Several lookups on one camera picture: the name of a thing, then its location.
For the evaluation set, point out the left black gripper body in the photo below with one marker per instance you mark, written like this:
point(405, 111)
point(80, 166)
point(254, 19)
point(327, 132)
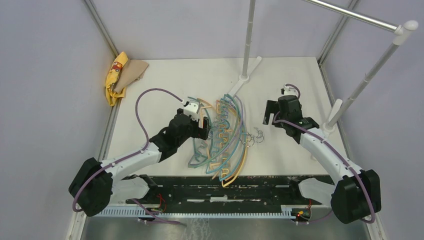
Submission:
point(195, 131)

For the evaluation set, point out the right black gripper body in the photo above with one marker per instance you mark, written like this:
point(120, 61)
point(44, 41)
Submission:
point(280, 116)

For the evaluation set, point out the purple wavy hanger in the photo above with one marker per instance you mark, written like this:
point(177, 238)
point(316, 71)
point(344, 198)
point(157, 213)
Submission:
point(251, 138)

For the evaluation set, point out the green wavy hanger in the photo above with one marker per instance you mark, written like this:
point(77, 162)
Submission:
point(225, 120)

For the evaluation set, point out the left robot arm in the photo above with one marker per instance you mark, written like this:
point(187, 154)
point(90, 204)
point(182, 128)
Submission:
point(99, 183)

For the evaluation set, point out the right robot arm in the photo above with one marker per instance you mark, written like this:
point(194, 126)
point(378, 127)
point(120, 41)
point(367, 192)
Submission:
point(355, 193)

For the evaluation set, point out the peach plastic hanger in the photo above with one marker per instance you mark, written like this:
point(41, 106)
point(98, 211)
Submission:
point(205, 106)

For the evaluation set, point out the orange wavy hanger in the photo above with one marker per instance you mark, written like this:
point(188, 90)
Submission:
point(225, 135)

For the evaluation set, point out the yellow wavy hanger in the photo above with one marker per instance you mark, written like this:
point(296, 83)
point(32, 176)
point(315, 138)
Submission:
point(227, 176)

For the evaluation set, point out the beige cloth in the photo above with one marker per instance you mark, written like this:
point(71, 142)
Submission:
point(132, 71)

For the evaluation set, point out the yellow patterned cloth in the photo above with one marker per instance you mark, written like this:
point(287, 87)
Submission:
point(112, 79)

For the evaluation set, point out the white garment rack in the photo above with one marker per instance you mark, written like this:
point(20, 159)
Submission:
point(386, 120)

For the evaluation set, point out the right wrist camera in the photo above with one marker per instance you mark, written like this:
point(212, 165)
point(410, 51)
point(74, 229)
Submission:
point(288, 90)

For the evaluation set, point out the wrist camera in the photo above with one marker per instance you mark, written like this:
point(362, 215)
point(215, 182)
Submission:
point(288, 90)
point(191, 108)

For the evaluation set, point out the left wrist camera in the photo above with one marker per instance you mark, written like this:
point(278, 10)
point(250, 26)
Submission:
point(191, 108)

